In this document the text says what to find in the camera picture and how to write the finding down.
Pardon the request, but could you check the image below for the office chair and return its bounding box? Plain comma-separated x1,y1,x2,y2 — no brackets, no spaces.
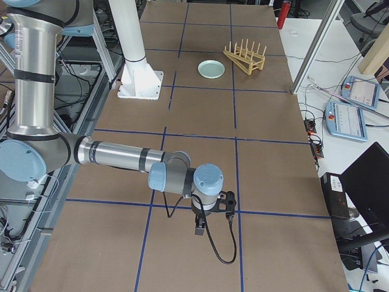
348,1,388,43

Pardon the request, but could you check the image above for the blue teach pendant near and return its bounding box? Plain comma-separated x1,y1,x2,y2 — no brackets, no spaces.
325,100,368,142

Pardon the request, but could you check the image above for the black camera cable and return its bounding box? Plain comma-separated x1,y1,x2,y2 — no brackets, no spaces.
162,191,238,264

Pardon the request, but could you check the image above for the black orange connector strip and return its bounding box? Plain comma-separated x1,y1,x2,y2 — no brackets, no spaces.
304,119,324,160

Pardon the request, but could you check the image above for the aluminium frame rail structure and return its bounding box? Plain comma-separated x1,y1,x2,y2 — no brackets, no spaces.
1,16,120,291

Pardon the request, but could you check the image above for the black computer monitor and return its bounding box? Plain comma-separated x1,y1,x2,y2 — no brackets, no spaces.
338,142,388,253

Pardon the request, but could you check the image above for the wooden plate rack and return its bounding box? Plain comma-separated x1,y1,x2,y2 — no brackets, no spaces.
223,39,267,75

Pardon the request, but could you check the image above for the blue teach pendant far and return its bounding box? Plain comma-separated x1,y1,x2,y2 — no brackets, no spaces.
341,75,380,110

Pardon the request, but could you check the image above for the red metal bottle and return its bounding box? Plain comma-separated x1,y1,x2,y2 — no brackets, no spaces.
277,1,291,30

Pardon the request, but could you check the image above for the blue teach pendant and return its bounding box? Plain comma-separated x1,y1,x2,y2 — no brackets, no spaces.
325,100,368,142
341,75,380,110

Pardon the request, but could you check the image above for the aluminium frame post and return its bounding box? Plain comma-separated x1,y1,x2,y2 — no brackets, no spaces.
291,0,345,94

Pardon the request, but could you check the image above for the black desktop box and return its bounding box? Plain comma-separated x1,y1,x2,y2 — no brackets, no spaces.
320,172,359,221

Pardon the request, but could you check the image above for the light green plate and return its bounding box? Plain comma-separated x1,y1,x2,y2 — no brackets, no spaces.
198,60,225,79

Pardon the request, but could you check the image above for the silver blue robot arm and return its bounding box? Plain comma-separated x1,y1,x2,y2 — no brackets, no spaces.
1,1,224,235

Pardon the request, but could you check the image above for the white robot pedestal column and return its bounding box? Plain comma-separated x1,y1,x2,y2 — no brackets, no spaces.
109,0,164,100

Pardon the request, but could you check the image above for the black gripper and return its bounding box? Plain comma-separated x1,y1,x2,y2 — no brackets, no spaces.
191,203,219,235

